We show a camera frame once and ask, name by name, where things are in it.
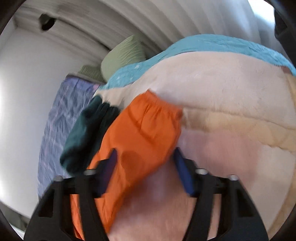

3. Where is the black floor lamp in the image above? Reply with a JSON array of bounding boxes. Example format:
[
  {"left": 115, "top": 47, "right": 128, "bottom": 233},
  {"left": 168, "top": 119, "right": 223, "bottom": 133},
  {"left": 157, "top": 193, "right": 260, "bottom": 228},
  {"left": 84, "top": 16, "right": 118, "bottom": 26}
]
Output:
[{"left": 39, "top": 14, "right": 56, "bottom": 31}]

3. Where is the pink bear fleece blanket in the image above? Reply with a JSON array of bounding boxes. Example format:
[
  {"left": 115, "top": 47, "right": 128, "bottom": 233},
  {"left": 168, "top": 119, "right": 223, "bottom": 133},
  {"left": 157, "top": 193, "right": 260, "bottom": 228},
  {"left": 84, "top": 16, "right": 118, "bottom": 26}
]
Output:
[{"left": 96, "top": 52, "right": 295, "bottom": 237}]

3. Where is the dark green folded garment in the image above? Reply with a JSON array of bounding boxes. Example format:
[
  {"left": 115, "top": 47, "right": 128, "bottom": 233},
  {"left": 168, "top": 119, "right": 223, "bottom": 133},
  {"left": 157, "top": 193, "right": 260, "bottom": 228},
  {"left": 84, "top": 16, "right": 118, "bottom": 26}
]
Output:
[{"left": 60, "top": 95, "right": 120, "bottom": 176}]

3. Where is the green pillow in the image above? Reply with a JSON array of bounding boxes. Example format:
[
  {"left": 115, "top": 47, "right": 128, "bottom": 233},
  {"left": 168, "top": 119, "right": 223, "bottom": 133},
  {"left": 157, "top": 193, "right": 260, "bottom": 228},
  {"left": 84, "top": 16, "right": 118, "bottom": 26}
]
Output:
[
  {"left": 100, "top": 35, "right": 146, "bottom": 82},
  {"left": 78, "top": 65, "right": 106, "bottom": 83}
]

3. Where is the orange puffer jacket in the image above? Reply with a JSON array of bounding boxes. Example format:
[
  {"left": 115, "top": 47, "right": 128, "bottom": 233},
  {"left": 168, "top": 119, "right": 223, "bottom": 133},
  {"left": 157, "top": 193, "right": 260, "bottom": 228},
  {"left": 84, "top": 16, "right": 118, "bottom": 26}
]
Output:
[{"left": 70, "top": 90, "right": 184, "bottom": 241}]

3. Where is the blue plaid quilt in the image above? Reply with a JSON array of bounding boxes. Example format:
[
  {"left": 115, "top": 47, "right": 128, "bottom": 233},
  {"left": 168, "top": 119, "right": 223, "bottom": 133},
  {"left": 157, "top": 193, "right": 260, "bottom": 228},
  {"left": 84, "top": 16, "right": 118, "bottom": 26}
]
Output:
[{"left": 38, "top": 75, "right": 99, "bottom": 197}]

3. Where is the teal star bedsheet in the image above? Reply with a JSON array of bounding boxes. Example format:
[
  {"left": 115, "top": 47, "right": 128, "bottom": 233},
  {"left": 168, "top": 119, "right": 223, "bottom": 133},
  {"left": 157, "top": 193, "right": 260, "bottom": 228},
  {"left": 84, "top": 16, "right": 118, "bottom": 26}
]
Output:
[{"left": 99, "top": 34, "right": 295, "bottom": 90}]

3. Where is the beige pleated curtain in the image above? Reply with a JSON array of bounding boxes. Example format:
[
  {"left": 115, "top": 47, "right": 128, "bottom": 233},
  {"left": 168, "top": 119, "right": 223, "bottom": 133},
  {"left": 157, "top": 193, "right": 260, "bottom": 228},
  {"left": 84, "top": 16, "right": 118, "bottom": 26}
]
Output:
[{"left": 14, "top": 0, "right": 260, "bottom": 63}]

